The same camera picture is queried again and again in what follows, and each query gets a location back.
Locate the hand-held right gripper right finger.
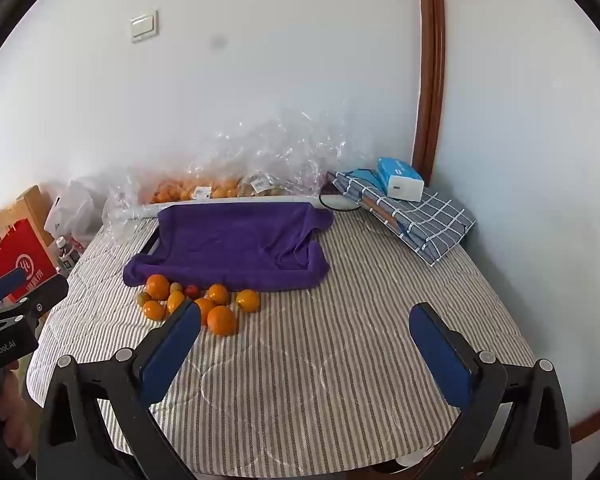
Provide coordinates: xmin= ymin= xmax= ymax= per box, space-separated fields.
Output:
xmin=409 ymin=302 xmax=573 ymax=480

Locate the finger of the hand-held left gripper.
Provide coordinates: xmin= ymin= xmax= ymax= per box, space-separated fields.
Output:
xmin=0 ymin=264 xmax=27 ymax=312
xmin=0 ymin=275 xmax=70 ymax=342

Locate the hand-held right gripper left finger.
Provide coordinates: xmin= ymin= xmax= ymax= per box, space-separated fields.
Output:
xmin=36 ymin=300 xmax=202 ymax=480

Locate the pile of oranges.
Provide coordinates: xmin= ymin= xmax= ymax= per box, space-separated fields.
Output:
xmin=142 ymin=274 xmax=262 ymax=337

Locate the person's left hand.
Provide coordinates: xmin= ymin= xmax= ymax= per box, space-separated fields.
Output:
xmin=1 ymin=374 xmax=34 ymax=456

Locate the red paper bag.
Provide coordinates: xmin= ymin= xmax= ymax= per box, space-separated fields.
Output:
xmin=0 ymin=220 xmax=58 ymax=306

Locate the bottle with dark label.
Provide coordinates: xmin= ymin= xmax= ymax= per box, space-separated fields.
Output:
xmin=55 ymin=237 xmax=83 ymax=273

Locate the white plastic bag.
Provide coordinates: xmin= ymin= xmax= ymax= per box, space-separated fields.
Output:
xmin=44 ymin=178 xmax=98 ymax=248

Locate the purple towel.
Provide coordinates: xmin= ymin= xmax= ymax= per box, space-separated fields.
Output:
xmin=122 ymin=201 xmax=335 ymax=292

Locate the folded grey plaid cloth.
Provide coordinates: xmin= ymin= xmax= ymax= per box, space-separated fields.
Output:
xmin=327 ymin=170 xmax=477 ymax=266

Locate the empty clear plastic bag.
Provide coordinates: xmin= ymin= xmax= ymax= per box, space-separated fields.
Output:
xmin=102 ymin=172 xmax=146 ymax=233

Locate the white tray under towel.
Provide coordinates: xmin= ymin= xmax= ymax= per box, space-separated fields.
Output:
xmin=130 ymin=195 xmax=323 ymax=221

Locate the clear bag of oranges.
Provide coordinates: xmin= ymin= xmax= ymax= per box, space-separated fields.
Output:
xmin=130 ymin=125 xmax=251 ymax=206

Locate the blue and white box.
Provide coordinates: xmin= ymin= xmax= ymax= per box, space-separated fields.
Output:
xmin=377 ymin=157 xmax=426 ymax=202

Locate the light blue flat pack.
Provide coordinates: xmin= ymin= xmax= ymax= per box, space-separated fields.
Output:
xmin=350 ymin=169 xmax=387 ymax=196

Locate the clear bag of brown fruit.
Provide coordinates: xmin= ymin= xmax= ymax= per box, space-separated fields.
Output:
xmin=235 ymin=105 xmax=361 ymax=200

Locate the black cable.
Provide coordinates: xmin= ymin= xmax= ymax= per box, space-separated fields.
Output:
xmin=318 ymin=182 xmax=366 ymax=213

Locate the brown wooden door frame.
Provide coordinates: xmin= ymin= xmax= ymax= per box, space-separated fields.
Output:
xmin=414 ymin=0 xmax=447 ymax=186

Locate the white light switch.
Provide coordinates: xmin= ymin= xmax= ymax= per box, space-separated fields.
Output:
xmin=130 ymin=10 xmax=159 ymax=43

